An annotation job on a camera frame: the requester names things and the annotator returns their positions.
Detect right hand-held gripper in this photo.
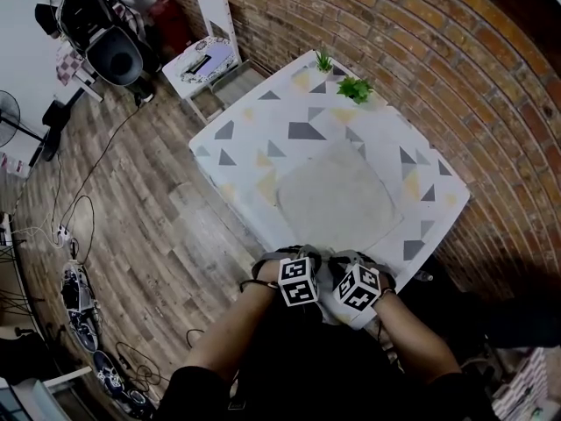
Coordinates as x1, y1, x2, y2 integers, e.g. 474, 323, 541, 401
327, 248, 399, 314

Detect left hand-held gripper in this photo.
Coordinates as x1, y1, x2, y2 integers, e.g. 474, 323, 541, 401
252, 243, 326, 310

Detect grey cloth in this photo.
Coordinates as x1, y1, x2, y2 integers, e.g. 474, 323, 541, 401
275, 139, 404, 254

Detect person's left forearm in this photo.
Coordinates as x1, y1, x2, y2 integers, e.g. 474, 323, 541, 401
183, 281, 286, 386

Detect person's right forearm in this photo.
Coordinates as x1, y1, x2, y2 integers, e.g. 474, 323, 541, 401
372, 291, 462, 386

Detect person's black clothing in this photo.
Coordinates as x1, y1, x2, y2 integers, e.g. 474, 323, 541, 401
155, 298, 496, 421

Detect table with triangle-patterned cloth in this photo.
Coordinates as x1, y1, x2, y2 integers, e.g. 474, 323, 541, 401
188, 49, 471, 331

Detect pink checkered cloth table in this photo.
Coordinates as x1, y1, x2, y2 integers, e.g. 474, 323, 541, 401
490, 347, 552, 421
54, 41, 104, 103

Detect dark blue handheld device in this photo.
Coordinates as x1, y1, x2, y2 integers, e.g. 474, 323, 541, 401
126, 388, 156, 416
91, 349, 125, 396
67, 309, 102, 353

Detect leafy green potted plant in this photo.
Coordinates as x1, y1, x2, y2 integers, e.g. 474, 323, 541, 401
336, 75, 375, 106

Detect spiky green potted plant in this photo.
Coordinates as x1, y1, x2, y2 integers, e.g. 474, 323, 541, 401
314, 48, 335, 75

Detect grey handheld device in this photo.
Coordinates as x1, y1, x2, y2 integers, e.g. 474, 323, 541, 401
60, 260, 96, 313

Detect patterned chair cushion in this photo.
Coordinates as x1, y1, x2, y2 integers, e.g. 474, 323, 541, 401
168, 36, 240, 89

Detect black metal rack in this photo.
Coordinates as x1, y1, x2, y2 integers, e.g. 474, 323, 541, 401
0, 234, 46, 320

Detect black standing fan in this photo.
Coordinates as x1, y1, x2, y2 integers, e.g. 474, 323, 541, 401
0, 89, 60, 162

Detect white wooden chair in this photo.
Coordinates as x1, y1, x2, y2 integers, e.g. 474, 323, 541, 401
161, 0, 242, 125

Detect red gas cylinder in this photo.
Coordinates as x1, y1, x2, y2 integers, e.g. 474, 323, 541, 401
146, 0, 192, 59

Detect small black box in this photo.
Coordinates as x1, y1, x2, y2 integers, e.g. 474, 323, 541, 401
42, 99, 71, 128

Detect white canister red label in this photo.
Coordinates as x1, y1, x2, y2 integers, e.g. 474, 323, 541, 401
0, 151, 32, 180

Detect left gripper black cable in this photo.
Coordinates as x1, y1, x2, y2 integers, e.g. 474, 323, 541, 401
239, 278, 282, 291

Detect tangled black cables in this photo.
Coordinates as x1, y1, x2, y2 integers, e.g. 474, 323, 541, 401
114, 342, 166, 388

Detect looped black floor cable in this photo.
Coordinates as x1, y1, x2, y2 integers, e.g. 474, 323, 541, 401
68, 194, 96, 263

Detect long black floor cable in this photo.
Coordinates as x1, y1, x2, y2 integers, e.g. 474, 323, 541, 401
55, 98, 144, 232

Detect white furniture frame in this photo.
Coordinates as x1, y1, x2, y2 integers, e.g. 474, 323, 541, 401
0, 364, 94, 421

